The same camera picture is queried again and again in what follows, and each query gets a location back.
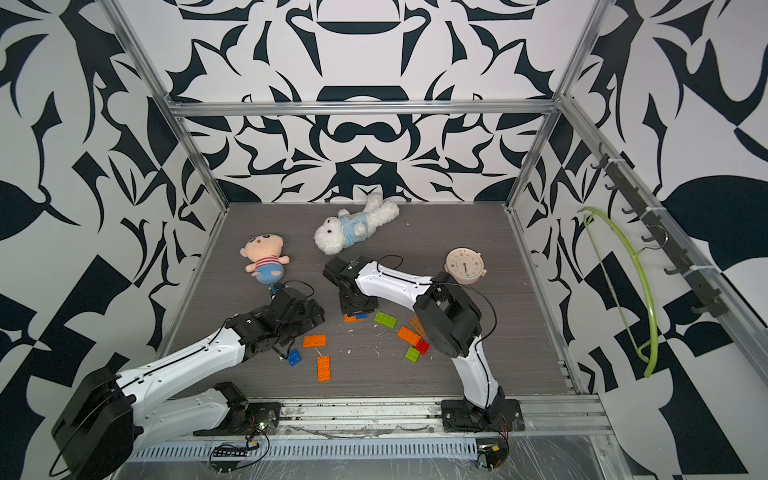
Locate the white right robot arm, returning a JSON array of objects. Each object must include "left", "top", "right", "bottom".
[{"left": 323, "top": 256, "right": 504, "bottom": 419}]

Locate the orange 2x4 lego brick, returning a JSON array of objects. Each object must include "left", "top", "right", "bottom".
[
  {"left": 316, "top": 356, "right": 332, "bottom": 382},
  {"left": 397, "top": 326, "right": 421, "bottom": 347}
]

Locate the plush doll striped shirt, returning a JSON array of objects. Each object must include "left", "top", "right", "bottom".
[{"left": 240, "top": 234, "right": 290, "bottom": 285}]

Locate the lime green 2x2 lego brick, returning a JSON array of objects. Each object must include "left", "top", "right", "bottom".
[{"left": 405, "top": 346, "right": 421, "bottom": 363}]

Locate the pink round toy clock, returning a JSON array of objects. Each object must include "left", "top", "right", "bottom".
[{"left": 444, "top": 247, "right": 487, "bottom": 285}]

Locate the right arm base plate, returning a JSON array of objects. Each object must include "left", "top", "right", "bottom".
[{"left": 440, "top": 399, "right": 526, "bottom": 433}]

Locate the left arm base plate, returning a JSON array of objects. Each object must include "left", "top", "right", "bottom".
[{"left": 193, "top": 402, "right": 282, "bottom": 437}]

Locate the white teddy bear blue shirt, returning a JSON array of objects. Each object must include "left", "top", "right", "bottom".
[{"left": 313, "top": 193, "right": 400, "bottom": 256}]

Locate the blue 2x2 lego brick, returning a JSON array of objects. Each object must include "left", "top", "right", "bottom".
[{"left": 287, "top": 350, "right": 302, "bottom": 366}]

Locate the tan 2x4 lego brick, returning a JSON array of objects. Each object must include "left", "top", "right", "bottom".
[{"left": 409, "top": 317, "right": 426, "bottom": 338}]

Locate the red 2x2 lego brick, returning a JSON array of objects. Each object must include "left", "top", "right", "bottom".
[{"left": 416, "top": 340, "right": 430, "bottom": 355}]

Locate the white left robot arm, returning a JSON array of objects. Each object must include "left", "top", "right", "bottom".
[{"left": 52, "top": 287, "right": 325, "bottom": 479}]

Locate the black wall hook rack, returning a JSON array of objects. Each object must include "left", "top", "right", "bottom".
[{"left": 593, "top": 144, "right": 730, "bottom": 318}]

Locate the white slotted cable duct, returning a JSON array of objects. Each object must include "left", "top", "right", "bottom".
[{"left": 129, "top": 437, "right": 478, "bottom": 462}]

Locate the orange 2x3 lego brick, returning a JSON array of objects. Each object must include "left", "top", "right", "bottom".
[{"left": 302, "top": 335, "right": 327, "bottom": 348}]

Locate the green 2x4 lego brick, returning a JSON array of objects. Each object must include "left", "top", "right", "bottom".
[{"left": 374, "top": 312, "right": 397, "bottom": 329}]

